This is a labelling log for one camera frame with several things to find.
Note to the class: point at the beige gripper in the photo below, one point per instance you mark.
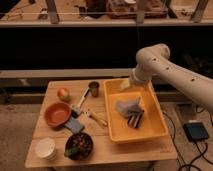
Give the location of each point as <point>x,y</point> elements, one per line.
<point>125,84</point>

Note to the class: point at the red green apple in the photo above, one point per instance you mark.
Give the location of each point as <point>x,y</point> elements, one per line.
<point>63,94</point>

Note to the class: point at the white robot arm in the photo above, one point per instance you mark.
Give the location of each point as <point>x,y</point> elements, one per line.
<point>154,60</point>

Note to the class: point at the red bowl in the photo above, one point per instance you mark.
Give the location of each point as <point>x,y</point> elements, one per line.
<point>57,114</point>

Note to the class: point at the dark bowl with contents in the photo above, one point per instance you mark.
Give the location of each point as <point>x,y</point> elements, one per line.
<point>78,146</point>

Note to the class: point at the grey cloth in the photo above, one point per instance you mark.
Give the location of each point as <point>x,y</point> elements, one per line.
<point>128,108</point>

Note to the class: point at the metal cup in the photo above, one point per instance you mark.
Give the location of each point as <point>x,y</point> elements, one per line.
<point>94,88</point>

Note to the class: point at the black striped object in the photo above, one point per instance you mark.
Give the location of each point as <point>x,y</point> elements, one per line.
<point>135,120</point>

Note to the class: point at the yellow plastic bin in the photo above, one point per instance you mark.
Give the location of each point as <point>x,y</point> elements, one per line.
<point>152,124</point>

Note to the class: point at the grey sponge block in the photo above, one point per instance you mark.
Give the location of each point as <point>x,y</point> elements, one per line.
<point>74,125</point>

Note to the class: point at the black box device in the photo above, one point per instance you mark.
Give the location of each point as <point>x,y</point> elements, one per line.
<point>195,131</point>

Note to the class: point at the wooden shelf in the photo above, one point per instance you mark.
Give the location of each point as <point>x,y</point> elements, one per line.
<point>105,13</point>

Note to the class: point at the white handled brush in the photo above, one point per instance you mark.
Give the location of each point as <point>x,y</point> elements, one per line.
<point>76,109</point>

